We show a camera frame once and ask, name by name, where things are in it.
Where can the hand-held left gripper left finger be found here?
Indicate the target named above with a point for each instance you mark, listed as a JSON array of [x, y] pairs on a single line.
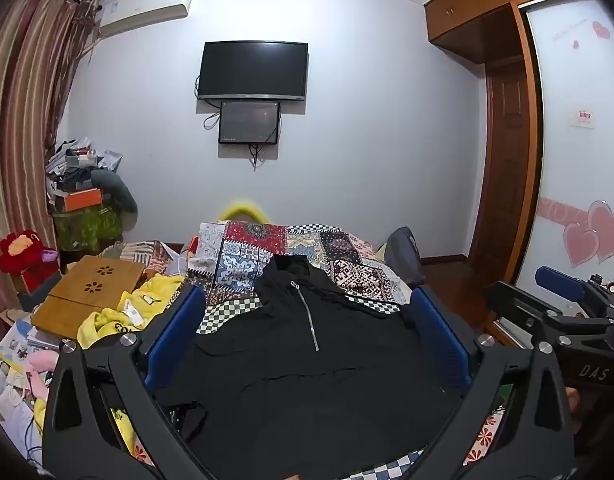
[[174, 345]]

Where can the pink cloth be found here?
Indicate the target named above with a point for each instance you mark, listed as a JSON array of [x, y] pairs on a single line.
[[39, 365]]

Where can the white heart-print sliding door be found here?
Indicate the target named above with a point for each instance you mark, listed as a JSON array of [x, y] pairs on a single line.
[[572, 160]]

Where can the black zip hoodie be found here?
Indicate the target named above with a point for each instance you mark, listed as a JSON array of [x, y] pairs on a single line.
[[307, 370]]

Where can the green patterned box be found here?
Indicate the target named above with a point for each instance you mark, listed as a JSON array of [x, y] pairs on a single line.
[[87, 230]]

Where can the patchwork printed blanket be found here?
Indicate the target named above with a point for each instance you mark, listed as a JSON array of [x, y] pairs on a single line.
[[307, 252]]

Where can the dark grey backpack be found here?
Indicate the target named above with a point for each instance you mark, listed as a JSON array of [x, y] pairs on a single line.
[[404, 255]]

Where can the wooden lap desk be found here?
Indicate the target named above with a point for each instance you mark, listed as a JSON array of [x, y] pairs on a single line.
[[87, 292]]

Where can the yellow round cushion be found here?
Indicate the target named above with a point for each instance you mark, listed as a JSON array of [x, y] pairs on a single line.
[[244, 208]]

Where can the yellow printed garment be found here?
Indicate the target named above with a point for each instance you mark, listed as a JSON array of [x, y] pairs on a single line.
[[132, 310]]

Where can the scattered papers and booklets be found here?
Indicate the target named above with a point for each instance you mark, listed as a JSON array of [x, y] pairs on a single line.
[[12, 350]]

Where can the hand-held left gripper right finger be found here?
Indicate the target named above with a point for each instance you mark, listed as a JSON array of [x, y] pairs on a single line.
[[441, 342]]

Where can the brown wooden door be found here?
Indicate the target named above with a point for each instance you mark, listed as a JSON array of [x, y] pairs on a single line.
[[507, 170]]

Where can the striped brown curtain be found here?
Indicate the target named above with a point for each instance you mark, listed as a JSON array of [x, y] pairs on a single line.
[[22, 135]]

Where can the pile of papers and clutter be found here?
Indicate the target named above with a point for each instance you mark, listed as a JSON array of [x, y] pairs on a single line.
[[74, 157]]

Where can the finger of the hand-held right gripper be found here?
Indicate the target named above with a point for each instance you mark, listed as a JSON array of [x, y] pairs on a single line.
[[527, 310], [557, 279]]

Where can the wooden wardrobe cabinet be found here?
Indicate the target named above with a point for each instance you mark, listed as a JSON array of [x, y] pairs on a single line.
[[467, 15]]

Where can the orange box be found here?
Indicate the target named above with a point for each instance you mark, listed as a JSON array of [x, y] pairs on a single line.
[[82, 200]]

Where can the red plush toy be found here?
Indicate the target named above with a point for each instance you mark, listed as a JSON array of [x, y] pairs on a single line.
[[24, 255]]

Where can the large black wall television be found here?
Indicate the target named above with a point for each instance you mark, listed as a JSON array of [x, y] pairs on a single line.
[[252, 70]]

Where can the striped folded cloth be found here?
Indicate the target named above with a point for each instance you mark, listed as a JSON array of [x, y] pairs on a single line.
[[147, 255]]

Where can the grey neck pillow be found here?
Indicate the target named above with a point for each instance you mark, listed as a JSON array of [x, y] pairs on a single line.
[[114, 187]]

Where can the small black wall monitor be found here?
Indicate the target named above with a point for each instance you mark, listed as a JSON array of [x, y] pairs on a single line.
[[249, 122]]

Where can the white air conditioner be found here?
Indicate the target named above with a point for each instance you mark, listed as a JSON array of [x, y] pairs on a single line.
[[142, 10]]

